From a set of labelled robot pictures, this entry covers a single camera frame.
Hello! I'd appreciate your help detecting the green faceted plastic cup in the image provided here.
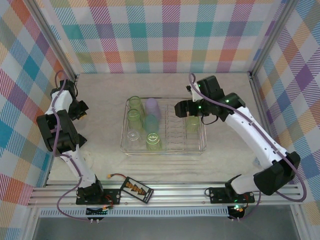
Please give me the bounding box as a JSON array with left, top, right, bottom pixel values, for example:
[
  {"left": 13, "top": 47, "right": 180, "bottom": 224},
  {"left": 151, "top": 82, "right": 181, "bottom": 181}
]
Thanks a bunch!
[
  {"left": 128, "top": 96, "right": 146, "bottom": 116},
  {"left": 145, "top": 132, "right": 163, "bottom": 153},
  {"left": 184, "top": 116, "right": 201, "bottom": 134},
  {"left": 126, "top": 108, "right": 145, "bottom": 135}
]

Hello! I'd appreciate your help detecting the purple plastic cup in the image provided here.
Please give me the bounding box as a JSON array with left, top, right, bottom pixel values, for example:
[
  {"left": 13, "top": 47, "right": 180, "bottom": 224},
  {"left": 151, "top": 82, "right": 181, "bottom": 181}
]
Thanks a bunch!
[{"left": 144, "top": 97, "right": 162, "bottom": 120}]

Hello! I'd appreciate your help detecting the teal plastic cup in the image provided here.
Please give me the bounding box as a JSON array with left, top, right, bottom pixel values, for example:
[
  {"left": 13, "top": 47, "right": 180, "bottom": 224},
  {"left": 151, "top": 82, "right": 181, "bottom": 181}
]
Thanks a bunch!
[{"left": 144, "top": 114, "right": 160, "bottom": 135}]

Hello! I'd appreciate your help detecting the wire dish rack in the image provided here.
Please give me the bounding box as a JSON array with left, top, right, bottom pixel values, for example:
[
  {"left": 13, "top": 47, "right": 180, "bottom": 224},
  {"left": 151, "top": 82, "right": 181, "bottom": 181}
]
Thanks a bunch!
[{"left": 120, "top": 96, "right": 208, "bottom": 156}]

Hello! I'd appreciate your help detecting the clear plastic cup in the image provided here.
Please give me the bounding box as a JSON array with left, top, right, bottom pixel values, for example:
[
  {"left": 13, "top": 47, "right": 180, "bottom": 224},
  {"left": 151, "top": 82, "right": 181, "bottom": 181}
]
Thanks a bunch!
[{"left": 126, "top": 129, "right": 142, "bottom": 148}]

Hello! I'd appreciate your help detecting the black power distribution board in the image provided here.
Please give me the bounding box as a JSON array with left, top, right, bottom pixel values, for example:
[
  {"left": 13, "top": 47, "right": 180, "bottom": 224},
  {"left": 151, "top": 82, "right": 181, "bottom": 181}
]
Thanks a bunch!
[{"left": 119, "top": 176, "right": 154, "bottom": 203}]

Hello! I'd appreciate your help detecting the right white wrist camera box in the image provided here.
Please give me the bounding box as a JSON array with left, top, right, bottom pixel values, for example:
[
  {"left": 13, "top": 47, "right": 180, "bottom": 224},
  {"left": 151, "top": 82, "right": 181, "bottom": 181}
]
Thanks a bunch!
[{"left": 185, "top": 84, "right": 199, "bottom": 102}]

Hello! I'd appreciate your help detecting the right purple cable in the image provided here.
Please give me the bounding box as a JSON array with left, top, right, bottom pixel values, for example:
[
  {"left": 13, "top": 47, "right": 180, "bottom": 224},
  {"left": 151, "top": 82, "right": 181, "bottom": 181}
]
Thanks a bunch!
[{"left": 188, "top": 72, "right": 308, "bottom": 222}]

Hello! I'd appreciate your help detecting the red cable with yellow plug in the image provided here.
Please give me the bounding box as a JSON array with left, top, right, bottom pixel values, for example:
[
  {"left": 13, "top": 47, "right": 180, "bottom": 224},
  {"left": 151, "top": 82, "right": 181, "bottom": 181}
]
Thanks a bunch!
[{"left": 106, "top": 173, "right": 129, "bottom": 181}]

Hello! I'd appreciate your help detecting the aluminium frame post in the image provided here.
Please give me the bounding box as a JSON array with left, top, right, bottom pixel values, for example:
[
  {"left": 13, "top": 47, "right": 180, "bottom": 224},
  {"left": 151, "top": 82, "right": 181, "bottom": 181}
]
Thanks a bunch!
[
  {"left": 24, "top": 0, "right": 78, "bottom": 81},
  {"left": 248, "top": 0, "right": 302, "bottom": 78}
]

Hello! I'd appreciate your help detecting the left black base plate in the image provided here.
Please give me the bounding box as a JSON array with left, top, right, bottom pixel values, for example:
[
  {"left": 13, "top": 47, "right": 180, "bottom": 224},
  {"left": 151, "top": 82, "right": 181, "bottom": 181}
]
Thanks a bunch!
[{"left": 75, "top": 188, "right": 121, "bottom": 206}]

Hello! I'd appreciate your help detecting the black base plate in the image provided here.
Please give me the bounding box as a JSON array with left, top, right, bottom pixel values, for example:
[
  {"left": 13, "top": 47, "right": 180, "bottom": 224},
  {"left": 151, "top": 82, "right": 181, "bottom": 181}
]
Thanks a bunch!
[
  {"left": 75, "top": 188, "right": 121, "bottom": 206},
  {"left": 209, "top": 187, "right": 256, "bottom": 205}
]

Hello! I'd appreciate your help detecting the aluminium mounting rail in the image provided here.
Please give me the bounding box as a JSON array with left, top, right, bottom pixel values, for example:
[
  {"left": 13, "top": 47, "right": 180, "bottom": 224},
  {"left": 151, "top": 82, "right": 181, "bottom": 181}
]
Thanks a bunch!
[{"left": 26, "top": 183, "right": 305, "bottom": 208}]

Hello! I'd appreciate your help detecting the black cable loop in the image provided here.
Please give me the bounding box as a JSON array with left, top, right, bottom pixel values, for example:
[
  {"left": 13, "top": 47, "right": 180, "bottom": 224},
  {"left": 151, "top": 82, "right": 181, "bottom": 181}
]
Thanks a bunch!
[{"left": 204, "top": 184, "right": 227, "bottom": 199}]

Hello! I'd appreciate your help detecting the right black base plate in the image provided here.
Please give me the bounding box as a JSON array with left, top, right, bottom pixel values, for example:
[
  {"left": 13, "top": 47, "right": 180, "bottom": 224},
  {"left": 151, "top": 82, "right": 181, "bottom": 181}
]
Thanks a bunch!
[{"left": 209, "top": 187, "right": 256, "bottom": 205}]

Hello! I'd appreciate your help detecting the white slotted cable duct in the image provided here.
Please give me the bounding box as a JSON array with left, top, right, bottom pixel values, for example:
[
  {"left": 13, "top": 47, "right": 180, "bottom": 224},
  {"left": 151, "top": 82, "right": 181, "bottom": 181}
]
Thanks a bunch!
[{"left": 39, "top": 208, "right": 230, "bottom": 218}]

